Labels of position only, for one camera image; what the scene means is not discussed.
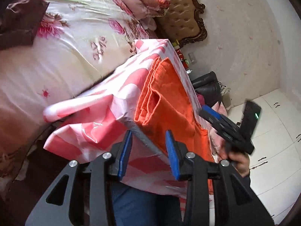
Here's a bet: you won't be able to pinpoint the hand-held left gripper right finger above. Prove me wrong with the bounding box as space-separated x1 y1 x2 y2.
165 130 275 226

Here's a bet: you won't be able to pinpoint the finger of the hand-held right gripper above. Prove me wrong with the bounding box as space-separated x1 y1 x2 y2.
199 110 233 138
202 105 238 133

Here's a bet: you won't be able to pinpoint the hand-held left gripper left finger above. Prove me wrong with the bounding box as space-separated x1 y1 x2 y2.
25 130 133 226

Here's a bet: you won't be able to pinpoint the orange pants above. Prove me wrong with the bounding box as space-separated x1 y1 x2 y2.
134 57 215 163

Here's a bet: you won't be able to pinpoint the person's right hand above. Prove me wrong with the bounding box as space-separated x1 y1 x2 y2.
220 144 250 177

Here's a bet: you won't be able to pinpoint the pink square pillow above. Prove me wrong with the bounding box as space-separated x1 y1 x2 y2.
209 101 230 157

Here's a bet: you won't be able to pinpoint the beige bag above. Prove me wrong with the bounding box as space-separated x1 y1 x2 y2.
221 87 233 110

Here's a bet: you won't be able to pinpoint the black leather chair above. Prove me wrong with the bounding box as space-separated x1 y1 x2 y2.
191 71 223 104

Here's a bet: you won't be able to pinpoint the pink white checked cloth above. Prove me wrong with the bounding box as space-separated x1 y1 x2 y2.
43 38 226 210

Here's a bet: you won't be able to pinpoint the white wardrobe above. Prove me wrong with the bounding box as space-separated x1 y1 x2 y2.
226 88 301 224

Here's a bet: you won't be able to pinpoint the person's blue jeans legs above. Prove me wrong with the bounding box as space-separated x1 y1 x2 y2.
110 184 186 226

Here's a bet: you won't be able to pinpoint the tufted carved wooden headboard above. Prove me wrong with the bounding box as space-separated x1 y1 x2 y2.
154 0 208 48

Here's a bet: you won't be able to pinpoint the light pink flat pillow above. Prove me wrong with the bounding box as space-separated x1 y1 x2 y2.
141 16 158 33

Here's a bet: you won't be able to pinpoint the floral bed sheet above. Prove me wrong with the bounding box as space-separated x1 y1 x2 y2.
0 0 160 182

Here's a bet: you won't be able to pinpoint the stack of pink floral pillows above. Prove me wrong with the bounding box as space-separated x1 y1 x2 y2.
109 0 156 29

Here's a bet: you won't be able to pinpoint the dark brown cloth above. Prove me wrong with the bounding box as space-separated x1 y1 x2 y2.
0 0 50 50

